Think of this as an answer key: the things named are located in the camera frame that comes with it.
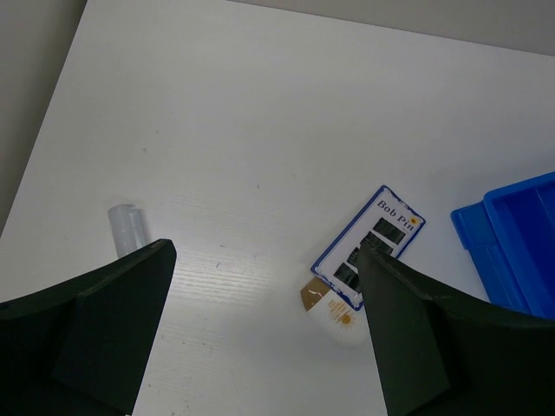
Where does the clear small tube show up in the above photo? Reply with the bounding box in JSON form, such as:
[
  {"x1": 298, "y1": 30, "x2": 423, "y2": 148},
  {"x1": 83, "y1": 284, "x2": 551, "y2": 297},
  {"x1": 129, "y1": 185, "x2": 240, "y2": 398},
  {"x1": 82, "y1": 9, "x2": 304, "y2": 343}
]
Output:
[{"x1": 108, "y1": 204, "x2": 150, "y2": 258}]

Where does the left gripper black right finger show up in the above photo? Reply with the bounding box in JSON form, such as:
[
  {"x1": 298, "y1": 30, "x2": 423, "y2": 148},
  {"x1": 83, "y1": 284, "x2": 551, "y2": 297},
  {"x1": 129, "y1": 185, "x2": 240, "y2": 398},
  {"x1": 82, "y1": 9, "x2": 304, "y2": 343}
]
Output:
[{"x1": 357, "y1": 244, "x2": 554, "y2": 415}]

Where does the blue plastic divided bin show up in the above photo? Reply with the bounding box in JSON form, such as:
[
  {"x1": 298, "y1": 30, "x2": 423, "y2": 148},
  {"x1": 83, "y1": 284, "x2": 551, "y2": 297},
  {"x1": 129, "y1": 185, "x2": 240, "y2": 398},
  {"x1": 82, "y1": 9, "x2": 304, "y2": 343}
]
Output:
[{"x1": 451, "y1": 172, "x2": 554, "y2": 319}]

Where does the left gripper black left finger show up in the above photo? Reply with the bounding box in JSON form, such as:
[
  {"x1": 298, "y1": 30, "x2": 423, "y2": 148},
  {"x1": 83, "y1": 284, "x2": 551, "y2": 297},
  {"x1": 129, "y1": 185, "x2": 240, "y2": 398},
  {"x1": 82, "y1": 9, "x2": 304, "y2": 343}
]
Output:
[{"x1": 1, "y1": 239, "x2": 177, "y2": 415}]

